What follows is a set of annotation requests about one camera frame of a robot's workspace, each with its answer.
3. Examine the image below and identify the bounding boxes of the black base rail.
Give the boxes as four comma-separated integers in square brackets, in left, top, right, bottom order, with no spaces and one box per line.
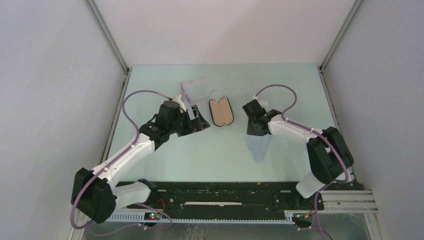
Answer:
[112,180,362,221]

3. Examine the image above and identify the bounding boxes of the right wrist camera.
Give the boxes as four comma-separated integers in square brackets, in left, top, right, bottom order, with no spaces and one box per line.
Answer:
[252,95,269,109]

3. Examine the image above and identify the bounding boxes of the slotted cable duct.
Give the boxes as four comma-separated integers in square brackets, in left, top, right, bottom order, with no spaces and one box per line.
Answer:
[106,211,311,225]

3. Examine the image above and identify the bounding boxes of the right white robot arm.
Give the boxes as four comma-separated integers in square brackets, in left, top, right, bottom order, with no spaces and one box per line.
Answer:
[242,99,354,209]

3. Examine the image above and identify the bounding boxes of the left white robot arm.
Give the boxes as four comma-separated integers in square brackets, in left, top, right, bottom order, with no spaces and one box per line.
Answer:
[71,100,211,224]

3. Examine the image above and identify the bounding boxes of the right corner frame post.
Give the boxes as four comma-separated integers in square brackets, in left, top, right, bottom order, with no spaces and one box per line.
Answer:
[319,0,365,72]

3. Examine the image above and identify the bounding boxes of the blue cleaning cloth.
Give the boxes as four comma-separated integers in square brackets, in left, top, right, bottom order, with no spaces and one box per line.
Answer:
[244,134,272,163]

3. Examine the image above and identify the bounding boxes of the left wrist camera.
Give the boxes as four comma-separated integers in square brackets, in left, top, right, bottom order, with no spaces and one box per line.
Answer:
[171,94,187,112]

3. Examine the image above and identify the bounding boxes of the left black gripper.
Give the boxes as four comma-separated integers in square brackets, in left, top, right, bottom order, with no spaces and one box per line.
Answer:
[168,105,210,137]

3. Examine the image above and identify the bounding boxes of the black glasses case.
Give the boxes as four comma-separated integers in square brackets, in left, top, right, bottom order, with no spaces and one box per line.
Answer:
[208,97,235,127]

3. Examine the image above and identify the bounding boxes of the pink transparent sunglasses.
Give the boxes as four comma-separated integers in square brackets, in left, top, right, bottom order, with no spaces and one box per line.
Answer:
[180,76,215,106]

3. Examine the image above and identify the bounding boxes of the corner frame post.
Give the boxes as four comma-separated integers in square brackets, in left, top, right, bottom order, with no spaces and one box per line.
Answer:
[84,0,130,75]
[319,0,365,72]

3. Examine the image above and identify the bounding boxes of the aluminium frame extrusion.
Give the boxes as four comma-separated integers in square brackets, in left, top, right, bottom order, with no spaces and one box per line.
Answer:
[321,190,389,240]

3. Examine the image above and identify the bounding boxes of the left corner frame post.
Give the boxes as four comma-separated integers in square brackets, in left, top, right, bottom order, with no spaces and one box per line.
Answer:
[84,0,130,75]

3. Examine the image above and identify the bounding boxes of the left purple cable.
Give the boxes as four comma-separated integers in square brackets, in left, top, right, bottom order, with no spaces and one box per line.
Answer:
[69,89,181,231]

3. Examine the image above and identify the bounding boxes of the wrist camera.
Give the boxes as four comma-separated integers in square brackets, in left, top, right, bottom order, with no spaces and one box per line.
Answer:
[171,94,187,112]
[252,95,269,109]

